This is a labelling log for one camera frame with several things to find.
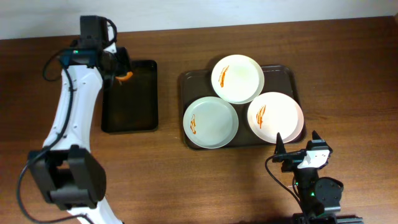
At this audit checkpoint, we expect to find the green orange sponge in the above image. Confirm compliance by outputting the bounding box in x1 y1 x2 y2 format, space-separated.
115 72 133 82

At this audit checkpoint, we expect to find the white plate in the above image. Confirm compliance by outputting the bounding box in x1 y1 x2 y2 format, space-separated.
182 96 239 149
211 55 265 104
247 92 304 144

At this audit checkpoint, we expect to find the white plate back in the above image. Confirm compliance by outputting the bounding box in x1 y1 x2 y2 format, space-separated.
211 55 265 104

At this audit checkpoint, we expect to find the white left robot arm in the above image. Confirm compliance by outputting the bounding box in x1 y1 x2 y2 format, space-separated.
20 16 132 223

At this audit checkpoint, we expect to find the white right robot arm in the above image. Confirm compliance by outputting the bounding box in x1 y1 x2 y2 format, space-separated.
272 131 344 223

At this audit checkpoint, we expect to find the small black tray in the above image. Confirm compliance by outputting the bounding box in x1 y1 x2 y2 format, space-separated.
101 60 159 134

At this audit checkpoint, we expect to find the large brown tray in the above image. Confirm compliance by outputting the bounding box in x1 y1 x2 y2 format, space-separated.
179 65 300 149

